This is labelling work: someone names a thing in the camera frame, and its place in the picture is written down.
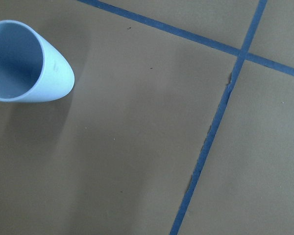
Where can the light blue plastic cup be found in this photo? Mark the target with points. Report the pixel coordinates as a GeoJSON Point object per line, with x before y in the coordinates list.
{"type": "Point", "coordinates": [31, 69]}

